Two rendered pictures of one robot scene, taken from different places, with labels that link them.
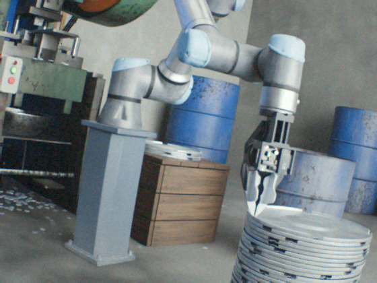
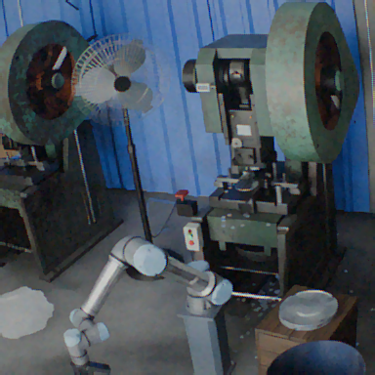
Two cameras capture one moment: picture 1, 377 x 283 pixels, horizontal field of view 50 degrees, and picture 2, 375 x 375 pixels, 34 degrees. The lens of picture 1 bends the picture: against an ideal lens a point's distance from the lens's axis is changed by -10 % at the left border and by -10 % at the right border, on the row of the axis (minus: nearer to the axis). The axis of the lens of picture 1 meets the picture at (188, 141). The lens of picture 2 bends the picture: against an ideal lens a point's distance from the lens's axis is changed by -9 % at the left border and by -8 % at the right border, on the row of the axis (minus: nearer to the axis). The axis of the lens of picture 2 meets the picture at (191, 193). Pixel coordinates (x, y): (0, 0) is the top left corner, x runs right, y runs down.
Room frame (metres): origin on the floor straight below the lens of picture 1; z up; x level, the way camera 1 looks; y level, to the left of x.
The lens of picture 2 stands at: (1.14, -2.24, 2.17)
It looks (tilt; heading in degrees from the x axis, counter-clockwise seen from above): 25 degrees down; 82
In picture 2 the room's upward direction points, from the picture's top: 9 degrees counter-clockwise
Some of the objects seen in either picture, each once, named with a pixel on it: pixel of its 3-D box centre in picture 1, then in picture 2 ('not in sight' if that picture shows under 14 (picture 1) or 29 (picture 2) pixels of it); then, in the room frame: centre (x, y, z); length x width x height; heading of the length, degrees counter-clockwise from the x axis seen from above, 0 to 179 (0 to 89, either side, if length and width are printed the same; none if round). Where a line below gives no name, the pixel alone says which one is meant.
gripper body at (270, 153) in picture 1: (272, 142); (83, 371); (0.86, -0.16, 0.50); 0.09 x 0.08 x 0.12; 9
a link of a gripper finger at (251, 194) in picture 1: (254, 194); not in sight; (0.87, -0.15, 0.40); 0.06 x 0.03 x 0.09; 9
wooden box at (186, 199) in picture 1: (160, 193); (309, 339); (1.94, 0.08, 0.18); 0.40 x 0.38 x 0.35; 43
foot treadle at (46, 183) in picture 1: (22, 174); (257, 289); (1.85, 0.70, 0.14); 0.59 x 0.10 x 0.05; 50
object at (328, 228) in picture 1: (311, 222); not in sight; (0.91, -0.29, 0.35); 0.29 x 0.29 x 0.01
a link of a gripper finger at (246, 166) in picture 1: (252, 169); not in sight; (0.89, -0.14, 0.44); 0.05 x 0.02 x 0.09; 99
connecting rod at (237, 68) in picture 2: not in sight; (245, 87); (1.94, 0.81, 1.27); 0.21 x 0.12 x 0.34; 50
